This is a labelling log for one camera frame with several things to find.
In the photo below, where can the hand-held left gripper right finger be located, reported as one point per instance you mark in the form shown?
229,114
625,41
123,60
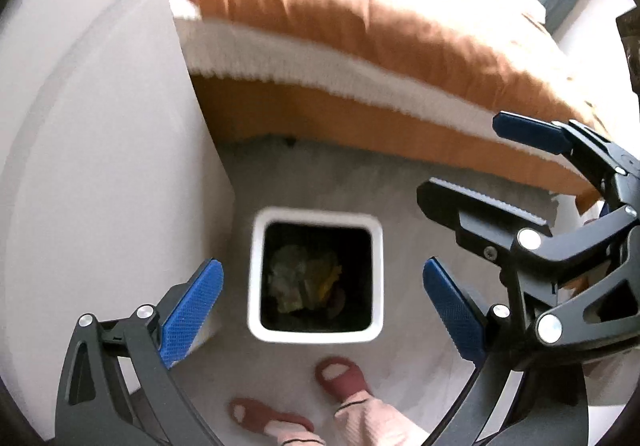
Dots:
452,308

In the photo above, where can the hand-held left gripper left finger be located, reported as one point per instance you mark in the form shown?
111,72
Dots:
192,311

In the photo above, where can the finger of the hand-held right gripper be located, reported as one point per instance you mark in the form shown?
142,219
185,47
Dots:
480,213
530,131

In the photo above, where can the small white paper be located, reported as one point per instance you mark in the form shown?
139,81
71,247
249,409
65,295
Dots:
290,276

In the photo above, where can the yellow snack wrapper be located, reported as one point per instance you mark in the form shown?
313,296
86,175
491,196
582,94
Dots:
327,278

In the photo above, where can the white square trash bin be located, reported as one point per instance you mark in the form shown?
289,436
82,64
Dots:
315,217

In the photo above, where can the red slipper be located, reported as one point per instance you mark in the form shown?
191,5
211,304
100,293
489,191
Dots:
345,376
260,413

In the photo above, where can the pink trouser leg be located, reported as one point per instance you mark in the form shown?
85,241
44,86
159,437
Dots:
297,435
375,418

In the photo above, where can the bed with orange blanket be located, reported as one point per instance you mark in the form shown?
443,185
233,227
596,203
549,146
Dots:
350,0

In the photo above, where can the white bed sheet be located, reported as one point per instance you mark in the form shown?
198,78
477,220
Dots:
310,60

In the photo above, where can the wooden bed frame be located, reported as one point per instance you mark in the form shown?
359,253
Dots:
350,118

